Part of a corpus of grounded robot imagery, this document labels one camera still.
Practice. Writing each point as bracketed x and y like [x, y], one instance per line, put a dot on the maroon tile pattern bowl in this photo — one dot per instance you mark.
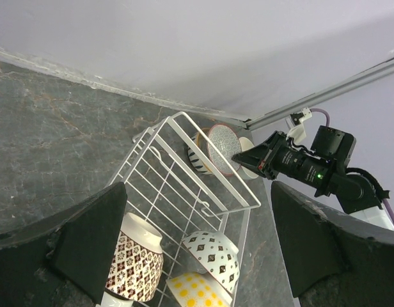
[137, 264]

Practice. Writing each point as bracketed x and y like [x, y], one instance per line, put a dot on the white bowl teal leaf pattern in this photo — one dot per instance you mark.
[196, 162]

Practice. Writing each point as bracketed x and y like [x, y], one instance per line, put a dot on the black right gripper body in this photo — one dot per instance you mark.
[322, 167]

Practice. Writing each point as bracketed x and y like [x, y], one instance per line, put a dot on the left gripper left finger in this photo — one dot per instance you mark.
[63, 259]

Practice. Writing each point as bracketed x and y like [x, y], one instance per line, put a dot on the white wire dish rack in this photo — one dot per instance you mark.
[166, 191]

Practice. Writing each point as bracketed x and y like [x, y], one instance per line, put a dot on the white bowl dark diamond pattern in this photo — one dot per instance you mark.
[217, 254]

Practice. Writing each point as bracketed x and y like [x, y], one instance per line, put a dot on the plain white ribbed bowl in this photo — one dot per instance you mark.
[243, 172]

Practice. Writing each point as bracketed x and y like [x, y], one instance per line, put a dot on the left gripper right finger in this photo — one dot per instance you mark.
[332, 258]

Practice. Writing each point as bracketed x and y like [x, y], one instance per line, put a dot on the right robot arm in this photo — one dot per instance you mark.
[370, 200]

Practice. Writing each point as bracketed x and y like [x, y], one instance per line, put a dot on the yellow sun pattern bowl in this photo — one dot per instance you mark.
[198, 290]

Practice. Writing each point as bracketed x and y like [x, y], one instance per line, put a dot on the grey dotted bowl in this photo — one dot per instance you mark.
[226, 145]

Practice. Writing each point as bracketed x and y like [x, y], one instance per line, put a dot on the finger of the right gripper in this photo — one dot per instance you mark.
[261, 155]

